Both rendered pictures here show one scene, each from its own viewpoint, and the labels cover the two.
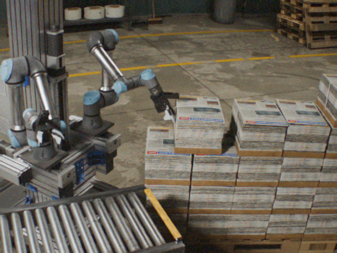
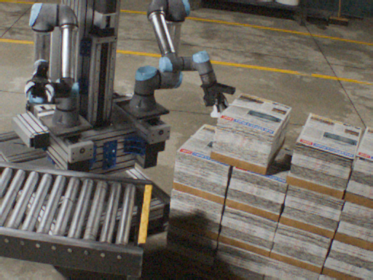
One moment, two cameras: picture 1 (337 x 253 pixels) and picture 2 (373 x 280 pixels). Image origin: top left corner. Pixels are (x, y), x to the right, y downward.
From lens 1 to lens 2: 0.85 m
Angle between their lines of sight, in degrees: 20
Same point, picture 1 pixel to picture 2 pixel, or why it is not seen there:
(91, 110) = (140, 87)
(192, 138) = (233, 145)
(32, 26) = not seen: outside the picture
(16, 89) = (40, 38)
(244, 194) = (288, 236)
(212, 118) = (261, 127)
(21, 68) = (48, 15)
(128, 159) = not seen: hidden behind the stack
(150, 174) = (180, 178)
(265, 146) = (322, 179)
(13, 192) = (45, 163)
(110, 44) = (176, 14)
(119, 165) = not seen: hidden behind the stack
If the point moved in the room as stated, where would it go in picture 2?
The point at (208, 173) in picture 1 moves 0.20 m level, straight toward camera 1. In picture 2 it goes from (246, 195) to (227, 212)
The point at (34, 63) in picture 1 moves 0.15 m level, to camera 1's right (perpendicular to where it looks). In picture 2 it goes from (65, 13) to (89, 19)
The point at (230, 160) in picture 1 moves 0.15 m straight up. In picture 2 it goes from (276, 186) to (282, 159)
